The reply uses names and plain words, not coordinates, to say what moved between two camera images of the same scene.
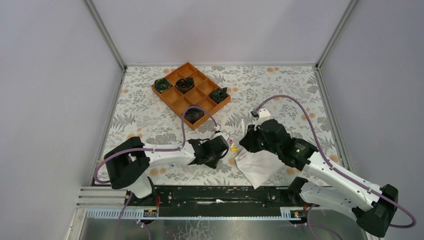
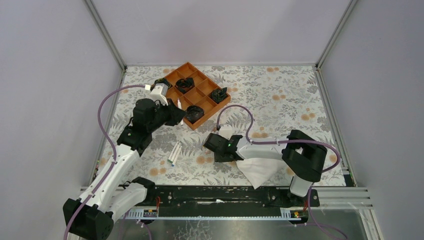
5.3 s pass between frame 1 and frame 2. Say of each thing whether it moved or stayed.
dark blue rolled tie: stayed
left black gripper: moved
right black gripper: moved
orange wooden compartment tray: stayed
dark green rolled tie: stayed
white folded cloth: stayed
